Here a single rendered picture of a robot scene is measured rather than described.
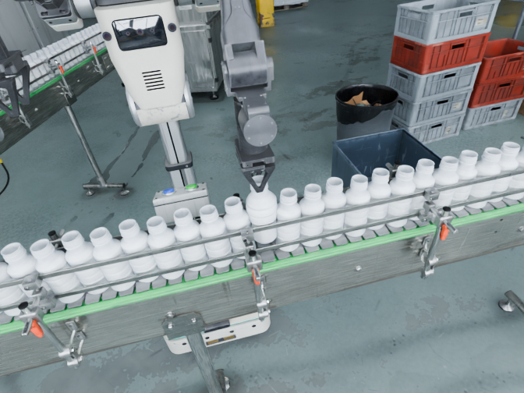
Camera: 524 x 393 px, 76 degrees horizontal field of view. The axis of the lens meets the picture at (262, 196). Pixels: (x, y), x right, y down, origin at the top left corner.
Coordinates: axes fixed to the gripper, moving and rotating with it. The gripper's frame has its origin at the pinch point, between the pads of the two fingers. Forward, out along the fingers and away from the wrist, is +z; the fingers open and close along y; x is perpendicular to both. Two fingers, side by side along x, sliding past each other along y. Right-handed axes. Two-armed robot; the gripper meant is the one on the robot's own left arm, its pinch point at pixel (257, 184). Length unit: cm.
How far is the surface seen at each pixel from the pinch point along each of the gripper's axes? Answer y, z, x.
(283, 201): -2.0, 4.7, -5.2
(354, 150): 53, 30, -50
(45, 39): 626, 59, 242
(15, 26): 576, 29, 258
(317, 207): -3.3, 7.2, -12.9
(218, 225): -2.7, 7.2, 10.0
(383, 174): 0.8, 4.8, -30.9
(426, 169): -1.7, 4.0, -40.5
